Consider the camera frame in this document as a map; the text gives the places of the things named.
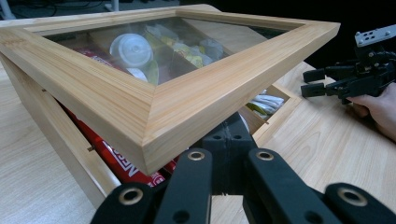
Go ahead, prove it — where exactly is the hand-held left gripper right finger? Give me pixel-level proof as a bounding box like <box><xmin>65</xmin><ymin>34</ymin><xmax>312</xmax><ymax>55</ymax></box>
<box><xmin>231</xmin><ymin>111</ymin><xmax>259</xmax><ymax>194</ymax></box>

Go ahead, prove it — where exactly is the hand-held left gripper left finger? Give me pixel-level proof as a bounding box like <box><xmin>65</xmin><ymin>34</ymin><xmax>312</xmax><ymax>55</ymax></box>
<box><xmin>201</xmin><ymin>115</ymin><xmax>233</xmax><ymax>196</ymax></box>

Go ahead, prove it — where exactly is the wooden tea box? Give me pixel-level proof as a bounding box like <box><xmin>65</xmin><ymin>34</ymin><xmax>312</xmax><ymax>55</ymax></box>
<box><xmin>0</xmin><ymin>3</ymin><xmax>342</xmax><ymax>210</ymax></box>

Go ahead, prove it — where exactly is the stack of red stick packets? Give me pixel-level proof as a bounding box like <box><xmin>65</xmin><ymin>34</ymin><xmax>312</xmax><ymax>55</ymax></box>
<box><xmin>61</xmin><ymin>46</ymin><xmax>180</xmax><ymax>189</ymax></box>

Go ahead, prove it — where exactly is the pile of clear tea packets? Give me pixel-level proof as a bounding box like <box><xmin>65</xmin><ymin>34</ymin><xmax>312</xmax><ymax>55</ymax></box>
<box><xmin>145</xmin><ymin>23</ymin><xmax>286</xmax><ymax>121</ymax></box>

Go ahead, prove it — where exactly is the small white capsule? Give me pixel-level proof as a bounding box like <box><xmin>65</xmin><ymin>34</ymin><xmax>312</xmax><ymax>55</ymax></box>
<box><xmin>126</xmin><ymin>67</ymin><xmax>149</xmax><ymax>83</ymax></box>

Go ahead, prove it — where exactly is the large white capsule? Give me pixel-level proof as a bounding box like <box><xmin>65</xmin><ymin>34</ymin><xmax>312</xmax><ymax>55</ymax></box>
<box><xmin>108</xmin><ymin>33</ymin><xmax>154</xmax><ymax>69</ymax></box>

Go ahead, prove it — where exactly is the black floor cable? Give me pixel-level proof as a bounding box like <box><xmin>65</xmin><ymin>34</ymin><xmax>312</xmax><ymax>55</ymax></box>
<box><xmin>13</xmin><ymin>0</ymin><xmax>106</xmax><ymax>15</ymax></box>

